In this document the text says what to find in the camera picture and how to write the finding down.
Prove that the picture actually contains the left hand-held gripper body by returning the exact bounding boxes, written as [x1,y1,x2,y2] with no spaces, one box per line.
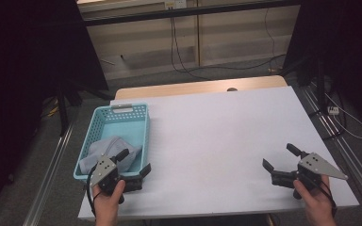
[89,154,144,205]

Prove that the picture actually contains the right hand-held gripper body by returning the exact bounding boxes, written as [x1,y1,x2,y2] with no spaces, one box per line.
[271,152,349,201]

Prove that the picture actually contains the light blue tank top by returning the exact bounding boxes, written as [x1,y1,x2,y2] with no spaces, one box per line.
[78,135,143,175]

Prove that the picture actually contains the light blue plastic basket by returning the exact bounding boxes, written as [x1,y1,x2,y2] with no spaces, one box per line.
[73,103,152,183]

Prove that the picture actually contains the person's left hand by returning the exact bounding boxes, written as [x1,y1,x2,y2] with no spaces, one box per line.
[91,179,127,226]

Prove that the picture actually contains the person's right hand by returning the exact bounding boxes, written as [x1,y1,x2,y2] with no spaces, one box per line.
[292,174,337,226]

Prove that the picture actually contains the white table cover board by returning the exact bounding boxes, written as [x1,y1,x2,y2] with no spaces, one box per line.
[77,86,360,220]

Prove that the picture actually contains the black stand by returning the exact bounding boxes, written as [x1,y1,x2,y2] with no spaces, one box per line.
[307,56,343,141]
[55,79,116,137]

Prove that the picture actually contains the wooden table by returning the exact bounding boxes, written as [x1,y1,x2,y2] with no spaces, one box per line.
[115,74,288,101]

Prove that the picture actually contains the black curtain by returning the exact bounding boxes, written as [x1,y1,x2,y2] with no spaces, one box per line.
[282,0,362,133]
[0,0,109,218]

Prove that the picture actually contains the black horizontal bar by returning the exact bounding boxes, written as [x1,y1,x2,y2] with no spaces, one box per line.
[82,0,301,27]

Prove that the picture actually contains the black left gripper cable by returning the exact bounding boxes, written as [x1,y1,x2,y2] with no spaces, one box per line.
[86,164,103,218]

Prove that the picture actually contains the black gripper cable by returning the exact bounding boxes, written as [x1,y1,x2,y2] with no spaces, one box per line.
[86,164,103,218]
[319,178,338,218]

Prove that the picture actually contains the aluminium floor rail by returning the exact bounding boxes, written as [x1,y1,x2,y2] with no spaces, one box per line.
[22,123,74,226]
[300,83,362,218]

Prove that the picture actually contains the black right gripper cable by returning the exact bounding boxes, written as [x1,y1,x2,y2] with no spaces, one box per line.
[319,178,338,218]

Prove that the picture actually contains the yellow floor cable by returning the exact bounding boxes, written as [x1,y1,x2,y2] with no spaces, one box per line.
[46,105,59,118]

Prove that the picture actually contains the thin black wall cable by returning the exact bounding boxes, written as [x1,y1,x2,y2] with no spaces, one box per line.
[197,8,288,72]

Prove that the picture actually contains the black hanging cable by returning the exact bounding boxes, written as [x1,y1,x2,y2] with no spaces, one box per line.
[169,8,211,81]

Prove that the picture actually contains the white wall socket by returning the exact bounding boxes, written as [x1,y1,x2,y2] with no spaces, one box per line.
[164,0,188,9]

